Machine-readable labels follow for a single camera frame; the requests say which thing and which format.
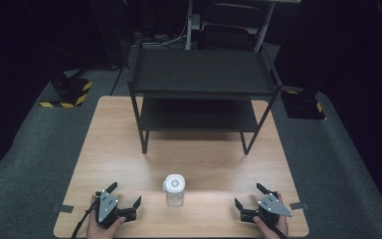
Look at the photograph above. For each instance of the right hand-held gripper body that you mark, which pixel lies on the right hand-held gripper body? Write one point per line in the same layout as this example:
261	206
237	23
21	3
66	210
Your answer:
271	206

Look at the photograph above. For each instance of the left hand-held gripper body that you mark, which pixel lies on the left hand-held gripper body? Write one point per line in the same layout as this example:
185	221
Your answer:
107	207

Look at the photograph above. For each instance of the clear jar with white lid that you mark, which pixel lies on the clear jar with white lid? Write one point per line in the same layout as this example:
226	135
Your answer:
174	186

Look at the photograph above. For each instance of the black two-tier shelf rack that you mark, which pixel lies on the black two-tier shelf rack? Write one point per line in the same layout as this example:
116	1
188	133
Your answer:
202	73

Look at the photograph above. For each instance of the person's right hand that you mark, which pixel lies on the person's right hand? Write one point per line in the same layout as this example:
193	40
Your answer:
275	232

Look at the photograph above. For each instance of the person's left hand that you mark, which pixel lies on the person's left hand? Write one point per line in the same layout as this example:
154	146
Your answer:
97	232

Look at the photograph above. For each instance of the grey tape strip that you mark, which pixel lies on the grey tape strip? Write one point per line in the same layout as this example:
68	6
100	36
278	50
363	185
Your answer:
63	208
299	205

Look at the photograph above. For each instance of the yellow-black striped stand base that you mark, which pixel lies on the yellow-black striped stand base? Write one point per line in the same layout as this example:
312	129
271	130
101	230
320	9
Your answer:
303	108
74	96

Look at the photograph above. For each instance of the black chair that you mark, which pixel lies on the black chair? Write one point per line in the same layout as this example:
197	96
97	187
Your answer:
227	36

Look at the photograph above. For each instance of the white desk frame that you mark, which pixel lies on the white desk frame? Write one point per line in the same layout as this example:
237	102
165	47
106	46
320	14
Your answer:
189	26

